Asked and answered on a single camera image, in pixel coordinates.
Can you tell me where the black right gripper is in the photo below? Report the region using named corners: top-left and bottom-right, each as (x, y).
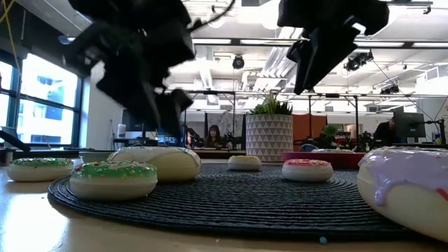
top-left (278, 0), bottom-right (390, 95)

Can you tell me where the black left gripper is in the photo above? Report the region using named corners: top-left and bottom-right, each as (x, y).
top-left (64, 0), bottom-right (195, 139)

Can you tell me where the large white frosted donut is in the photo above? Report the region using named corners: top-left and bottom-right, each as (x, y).
top-left (106, 146), bottom-right (202, 183)

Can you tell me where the small green sprinkled donut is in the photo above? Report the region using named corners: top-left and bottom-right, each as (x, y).
top-left (69, 160), bottom-right (159, 201)
top-left (7, 157), bottom-right (74, 183)

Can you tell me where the small yellow frosted donut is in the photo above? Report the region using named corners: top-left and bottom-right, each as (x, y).
top-left (227, 155), bottom-right (263, 172)

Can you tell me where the small pink frosted donut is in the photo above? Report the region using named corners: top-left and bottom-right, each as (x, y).
top-left (281, 159), bottom-right (335, 183)

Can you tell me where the black ceiling spotlight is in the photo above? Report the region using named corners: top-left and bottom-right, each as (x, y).
top-left (344, 50), bottom-right (374, 72)

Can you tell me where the person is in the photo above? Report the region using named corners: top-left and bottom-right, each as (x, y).
top-left (204, 125), bottom-right (225, 148)
top-left (372, 118), bottom-right (398, 144)

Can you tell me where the green succulent plant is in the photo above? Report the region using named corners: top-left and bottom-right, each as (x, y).
top-left (248, 90), bottom-right (293, 116)

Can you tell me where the orange office partition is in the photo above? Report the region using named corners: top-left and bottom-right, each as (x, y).
top-left (292, 113), bottom-right (328, 152)

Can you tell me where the small green office plant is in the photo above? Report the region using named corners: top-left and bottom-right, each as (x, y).
top-left (316, 125), bottom-right (339, 150)

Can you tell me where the white triangle-patterned plant pot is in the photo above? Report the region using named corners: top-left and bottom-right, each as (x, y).
top-left (245, 113), bottom-right (294, 162)

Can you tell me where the large office window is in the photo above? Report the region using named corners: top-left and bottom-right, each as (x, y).
top-left (0, 52), bottom-right (83, 148)

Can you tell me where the red round plate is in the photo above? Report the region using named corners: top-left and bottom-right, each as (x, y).
top-left (281, 151), bottom-right (367, 170)

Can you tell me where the dark computer monitor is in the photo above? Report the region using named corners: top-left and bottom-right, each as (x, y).
top-left (393, 111), bottom-right (426, 139)

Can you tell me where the dark round woven placemat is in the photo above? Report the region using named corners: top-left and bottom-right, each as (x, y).
top-left (48, 163), bottom-right (435, 242)

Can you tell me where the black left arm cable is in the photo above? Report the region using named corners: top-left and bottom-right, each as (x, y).
top-left (190, 0), bottom-right (236, 32)

